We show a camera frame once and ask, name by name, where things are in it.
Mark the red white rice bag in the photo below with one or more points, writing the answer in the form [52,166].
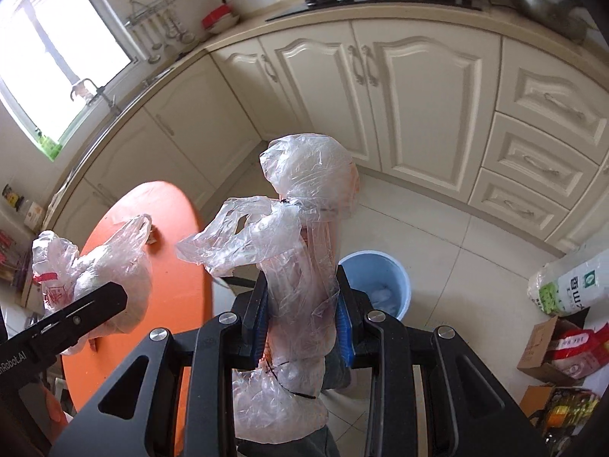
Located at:
[580,350]

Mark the green packet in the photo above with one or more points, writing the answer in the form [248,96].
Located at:
[50,147]

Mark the yellow cartoon figure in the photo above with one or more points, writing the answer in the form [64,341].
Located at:
[12,197]

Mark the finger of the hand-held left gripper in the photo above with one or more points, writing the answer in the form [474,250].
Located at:
[85,314]

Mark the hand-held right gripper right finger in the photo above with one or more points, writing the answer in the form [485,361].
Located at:
[345,328]

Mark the steel faucet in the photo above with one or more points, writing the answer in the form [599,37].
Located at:
[102,93]

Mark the window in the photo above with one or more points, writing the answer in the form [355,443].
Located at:
[57,47]

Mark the person's grey trouser leg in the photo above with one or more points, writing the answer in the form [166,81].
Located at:
[335,376]

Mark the row of hanging steel utensils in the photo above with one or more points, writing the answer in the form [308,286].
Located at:
[166,38]

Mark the blue plastic bin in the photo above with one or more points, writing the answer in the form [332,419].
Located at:
[380,271]

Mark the white paper roll pack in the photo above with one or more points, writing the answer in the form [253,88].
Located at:
[575,285]

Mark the wall utensil rack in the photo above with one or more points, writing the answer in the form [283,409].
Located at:
[152,9]

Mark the clear plastic bag red print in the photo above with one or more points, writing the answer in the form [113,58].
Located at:
[123,271]

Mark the white crumpled plastic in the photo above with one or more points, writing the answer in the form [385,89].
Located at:
[383,297]

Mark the cardboard box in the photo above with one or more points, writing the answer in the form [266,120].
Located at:
[535,347]

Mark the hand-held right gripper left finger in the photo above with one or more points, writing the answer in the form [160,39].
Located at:
[252,323]

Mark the red lidded white bowl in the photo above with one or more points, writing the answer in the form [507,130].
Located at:
[219,19]

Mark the orange round table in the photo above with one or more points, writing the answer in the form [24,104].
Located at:
[181,228]

